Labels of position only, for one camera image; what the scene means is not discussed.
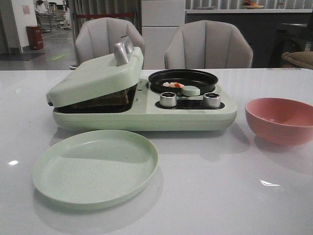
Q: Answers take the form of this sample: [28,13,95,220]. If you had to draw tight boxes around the orange shrimp pieces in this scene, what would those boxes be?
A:
[162,82,184,88]

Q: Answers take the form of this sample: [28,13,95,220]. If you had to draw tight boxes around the mint green sandwich maker lid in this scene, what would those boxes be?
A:
[46,47,144,108]

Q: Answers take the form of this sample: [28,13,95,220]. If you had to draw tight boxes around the pink bowl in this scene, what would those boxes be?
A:
[245,98,313,146]

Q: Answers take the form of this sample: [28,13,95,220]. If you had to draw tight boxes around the mint green breakfast maker base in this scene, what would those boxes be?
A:
[53,78,237,131]

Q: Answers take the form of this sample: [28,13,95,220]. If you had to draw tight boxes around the left silver control knob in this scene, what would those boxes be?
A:
[159,92,177,108]

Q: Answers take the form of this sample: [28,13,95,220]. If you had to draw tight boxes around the silver control knob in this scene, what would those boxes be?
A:
[159,92,177,108]
[202,93,221,108]

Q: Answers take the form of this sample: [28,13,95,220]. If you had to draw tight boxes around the black round frying pan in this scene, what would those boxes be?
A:
[148,69,218,96]

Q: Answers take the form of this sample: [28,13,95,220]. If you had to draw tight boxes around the right silver control knob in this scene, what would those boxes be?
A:
[202,93,221,108]

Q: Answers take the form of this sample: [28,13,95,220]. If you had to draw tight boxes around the mint green plate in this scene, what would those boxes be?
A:
[32,130,158,211]

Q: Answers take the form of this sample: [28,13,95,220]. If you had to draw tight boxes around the right grey upholstered chair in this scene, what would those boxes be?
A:
[164,20,253,69]

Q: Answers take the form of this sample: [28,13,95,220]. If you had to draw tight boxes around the grey upholstered chair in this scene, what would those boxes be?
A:
[164,20,253,69]
[74,17,145,65]

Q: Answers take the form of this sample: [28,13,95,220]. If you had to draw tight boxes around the white refrigerator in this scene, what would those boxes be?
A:
[141,0,185,70]

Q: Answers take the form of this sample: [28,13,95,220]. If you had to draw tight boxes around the left grey upholstered chair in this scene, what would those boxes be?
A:
[74,17,145,65]

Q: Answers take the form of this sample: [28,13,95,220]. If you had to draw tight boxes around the red barrier belt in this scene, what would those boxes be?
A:
[75,12,136,19]

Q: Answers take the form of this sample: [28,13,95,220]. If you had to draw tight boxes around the dark grey counter cabinet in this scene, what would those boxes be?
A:
[185,9,313,68]

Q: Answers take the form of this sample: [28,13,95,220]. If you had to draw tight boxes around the fruit plate on counter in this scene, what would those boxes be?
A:
[241,0,264,9]

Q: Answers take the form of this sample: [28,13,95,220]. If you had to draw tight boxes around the red trash bin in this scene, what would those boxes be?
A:
[26,25,44,50]

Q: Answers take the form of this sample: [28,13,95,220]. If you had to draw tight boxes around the dark washing machine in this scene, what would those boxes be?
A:
[268,23,313,68]

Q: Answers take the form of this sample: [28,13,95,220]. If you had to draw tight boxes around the beige sofa cushion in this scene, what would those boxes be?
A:
[281,51,313,69]

